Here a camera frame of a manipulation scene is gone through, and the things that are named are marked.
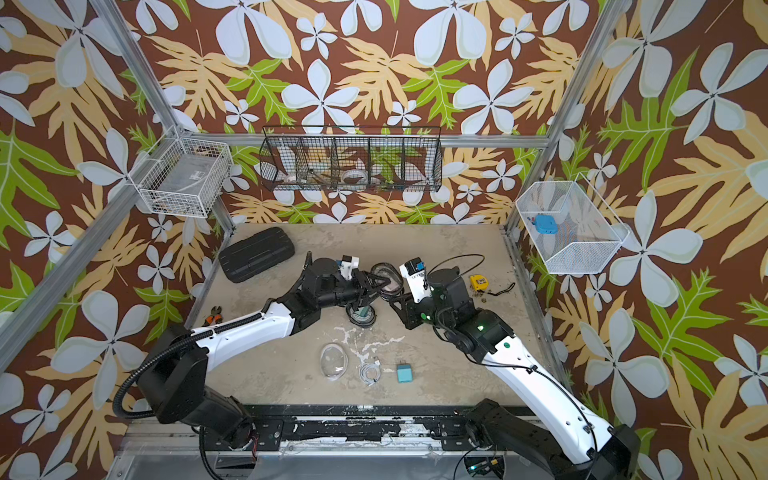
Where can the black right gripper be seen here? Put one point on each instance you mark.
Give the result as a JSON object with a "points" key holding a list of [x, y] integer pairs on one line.
{"points": [[409, 314]]}

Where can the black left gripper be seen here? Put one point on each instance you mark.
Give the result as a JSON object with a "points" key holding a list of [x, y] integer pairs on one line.
{"points": [[363, 287]]}

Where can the teal charger plug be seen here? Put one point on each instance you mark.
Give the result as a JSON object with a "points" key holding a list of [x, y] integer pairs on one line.
{"points": [[404, 373]]}

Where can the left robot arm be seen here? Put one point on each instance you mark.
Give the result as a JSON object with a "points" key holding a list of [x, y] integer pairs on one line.
{"points": [[170, 384]]}

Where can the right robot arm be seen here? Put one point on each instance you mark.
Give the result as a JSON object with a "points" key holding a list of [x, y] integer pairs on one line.
{"points": [[570, 441]]}

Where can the yellow tape measure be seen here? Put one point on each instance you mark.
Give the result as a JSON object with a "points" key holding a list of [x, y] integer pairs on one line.
{"points": [[479, 283]]}

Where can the black hard plastic case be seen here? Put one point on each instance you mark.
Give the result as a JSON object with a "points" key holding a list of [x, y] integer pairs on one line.
{"points": [[262, 251]]}

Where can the orange black pliers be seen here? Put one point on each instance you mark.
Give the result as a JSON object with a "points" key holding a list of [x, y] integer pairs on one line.
{"points": [[215, 317]]}

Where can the blue object in basket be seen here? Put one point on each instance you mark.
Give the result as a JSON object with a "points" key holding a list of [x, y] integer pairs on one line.
{"points": [[545, 225]]}

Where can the white mesh basket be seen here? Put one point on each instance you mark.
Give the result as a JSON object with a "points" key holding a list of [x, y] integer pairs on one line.
{"points": [[590, 232]]}

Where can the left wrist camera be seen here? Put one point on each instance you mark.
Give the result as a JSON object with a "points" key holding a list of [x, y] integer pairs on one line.
{"points": [[347, 265]]}

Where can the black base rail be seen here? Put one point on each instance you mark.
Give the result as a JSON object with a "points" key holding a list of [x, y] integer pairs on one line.
{"points": [[410, 430]]}

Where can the black wire basket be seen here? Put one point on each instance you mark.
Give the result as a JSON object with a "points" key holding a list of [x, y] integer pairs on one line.
{"points": [[356, 159]]}

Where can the white wire basket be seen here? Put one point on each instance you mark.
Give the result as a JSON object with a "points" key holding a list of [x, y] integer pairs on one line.
{"points": [[182, 175]]}

